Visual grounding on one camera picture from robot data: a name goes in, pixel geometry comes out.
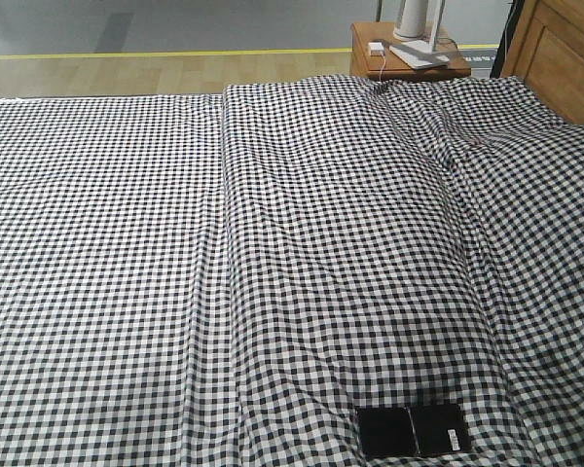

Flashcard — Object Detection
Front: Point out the black foldable smartphone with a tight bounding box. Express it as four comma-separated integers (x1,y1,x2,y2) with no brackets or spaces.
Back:
357,404,472,459

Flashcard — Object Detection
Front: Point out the wooden nightstand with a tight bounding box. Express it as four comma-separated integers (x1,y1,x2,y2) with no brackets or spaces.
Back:
348,20,472,80

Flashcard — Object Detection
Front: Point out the black white checkered duvet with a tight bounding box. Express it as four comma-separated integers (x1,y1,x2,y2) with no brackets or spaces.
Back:
221,76,584,466

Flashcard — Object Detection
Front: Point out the black white checkered bedsheet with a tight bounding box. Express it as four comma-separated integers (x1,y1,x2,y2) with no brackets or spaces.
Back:
0,94,240,466

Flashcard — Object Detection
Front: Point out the wooden headboard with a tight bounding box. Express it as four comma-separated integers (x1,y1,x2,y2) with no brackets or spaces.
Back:
501,0,584,124

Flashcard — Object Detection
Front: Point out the white charger adapter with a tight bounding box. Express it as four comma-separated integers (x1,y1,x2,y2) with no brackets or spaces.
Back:
367,41,384,56

